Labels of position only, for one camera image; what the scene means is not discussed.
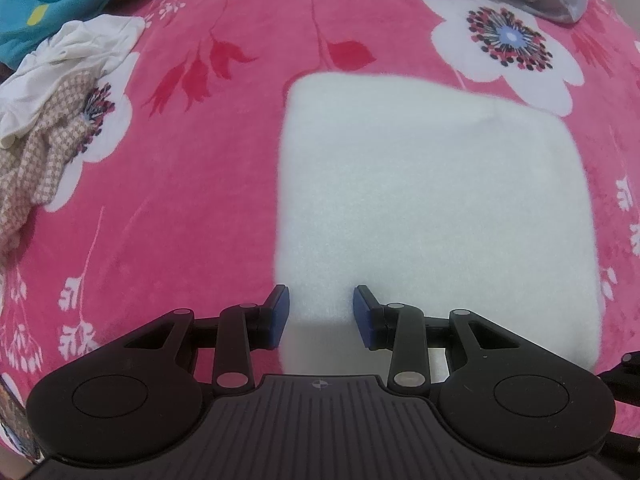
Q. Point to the white cloth garment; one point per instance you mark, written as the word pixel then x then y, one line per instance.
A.
pixel 98 46

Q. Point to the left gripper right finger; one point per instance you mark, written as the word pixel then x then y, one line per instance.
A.
pixel 401 329

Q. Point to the white fleece deer sweater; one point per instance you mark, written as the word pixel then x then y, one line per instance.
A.
pixel 434 197

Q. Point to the pink floral bed sheet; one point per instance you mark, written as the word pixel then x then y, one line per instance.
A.
pixel 173 201

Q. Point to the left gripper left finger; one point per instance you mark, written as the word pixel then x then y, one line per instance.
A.
pixel 240 331

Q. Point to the black smartphone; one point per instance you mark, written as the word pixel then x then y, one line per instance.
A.
pixel 15 430

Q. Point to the beige checked knit garment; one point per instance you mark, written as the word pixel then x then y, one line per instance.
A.
pixel 31 169

